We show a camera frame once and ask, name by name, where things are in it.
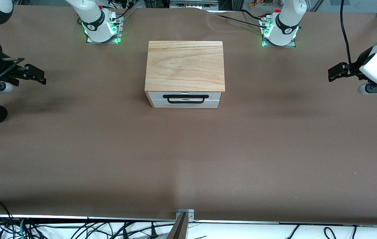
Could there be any white-fronted wooden drawer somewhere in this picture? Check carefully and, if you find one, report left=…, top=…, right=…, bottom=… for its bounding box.
left=149, top=92, right=222, bottom=100

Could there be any black metal drawer handle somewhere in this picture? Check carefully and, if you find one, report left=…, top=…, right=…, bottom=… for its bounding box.
left=163, top=95, right=209, bottom=104

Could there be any white lower drawer front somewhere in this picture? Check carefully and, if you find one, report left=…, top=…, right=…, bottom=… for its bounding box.
left=151, top=99, right=222, bottom=109

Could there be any wooden drawer cabinet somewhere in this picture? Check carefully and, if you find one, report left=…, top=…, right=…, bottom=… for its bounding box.
left=145, top=41, right=226, bottom=109

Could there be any grey metal equipment box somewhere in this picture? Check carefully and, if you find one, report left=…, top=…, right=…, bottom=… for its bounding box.
left=169, top=0, right=219, bottom=10

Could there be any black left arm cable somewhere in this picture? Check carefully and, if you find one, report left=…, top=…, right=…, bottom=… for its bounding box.
left=340, top=0, right=354, bottom=68

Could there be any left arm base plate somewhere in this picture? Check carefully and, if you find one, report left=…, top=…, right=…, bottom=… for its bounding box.
left=261, top=17, right=297, bottom=48

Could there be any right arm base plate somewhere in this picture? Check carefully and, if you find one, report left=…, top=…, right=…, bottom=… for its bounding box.
left=86, top=13, right=123, bottom=44

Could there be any black base power cable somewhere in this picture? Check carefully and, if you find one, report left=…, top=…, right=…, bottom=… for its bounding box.
left=208, top=9, right=266, bottom=28

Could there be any aluminium table edge rail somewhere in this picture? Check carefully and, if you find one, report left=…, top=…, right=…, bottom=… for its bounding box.
left=0, top=214, right=377, bottom=227

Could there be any teal floor cable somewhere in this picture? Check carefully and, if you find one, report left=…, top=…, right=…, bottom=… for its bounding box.
left=19, top=218, right=28, bottom=239

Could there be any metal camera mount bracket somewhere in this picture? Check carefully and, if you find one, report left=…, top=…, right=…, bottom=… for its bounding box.
left=166, top=209, right=195, bottom=239

